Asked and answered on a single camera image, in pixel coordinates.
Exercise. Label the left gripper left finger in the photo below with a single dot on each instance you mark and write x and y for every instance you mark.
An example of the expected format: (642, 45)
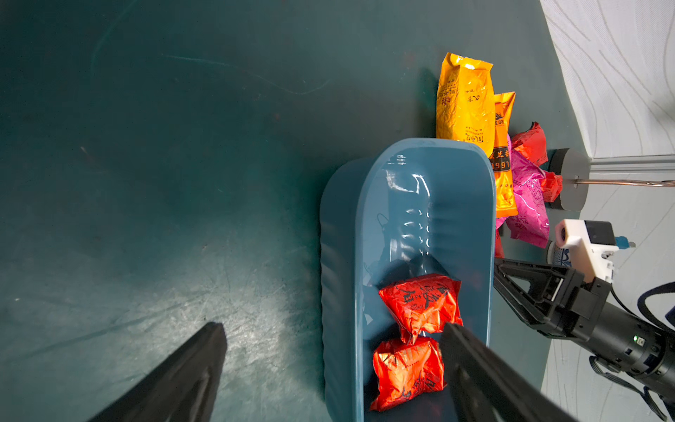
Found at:
(182, 388)

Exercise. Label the blue plastic storage box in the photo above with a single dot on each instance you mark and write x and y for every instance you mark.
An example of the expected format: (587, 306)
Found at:
(423, 206)

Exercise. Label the red tea bag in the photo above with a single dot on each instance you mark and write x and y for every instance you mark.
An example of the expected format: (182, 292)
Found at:
(551, 186)
(499, 249)
(424, 304)
(406, 371)
(532, 144)

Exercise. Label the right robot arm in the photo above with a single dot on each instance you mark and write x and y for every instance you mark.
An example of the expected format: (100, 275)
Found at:
(624, 343)

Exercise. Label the green table mat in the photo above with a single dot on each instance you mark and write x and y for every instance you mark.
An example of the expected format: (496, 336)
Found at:
(162, 164)

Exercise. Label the blue yellow patterned bowl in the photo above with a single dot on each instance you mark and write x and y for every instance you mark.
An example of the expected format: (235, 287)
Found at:
(557, 256)

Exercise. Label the large magenta tea bag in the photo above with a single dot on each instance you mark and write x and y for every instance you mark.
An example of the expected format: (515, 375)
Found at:
(531, 224)

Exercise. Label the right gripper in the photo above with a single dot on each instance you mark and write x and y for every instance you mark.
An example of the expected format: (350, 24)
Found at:
(557, 298)

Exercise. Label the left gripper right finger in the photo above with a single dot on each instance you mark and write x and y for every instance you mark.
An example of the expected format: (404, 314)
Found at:
(484, 388)

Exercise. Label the metal scroll hook stand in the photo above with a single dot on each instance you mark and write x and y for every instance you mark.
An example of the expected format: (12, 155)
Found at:
(579, 173)

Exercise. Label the yellow tea bag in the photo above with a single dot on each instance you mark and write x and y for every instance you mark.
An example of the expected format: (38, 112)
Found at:
(465, 106)

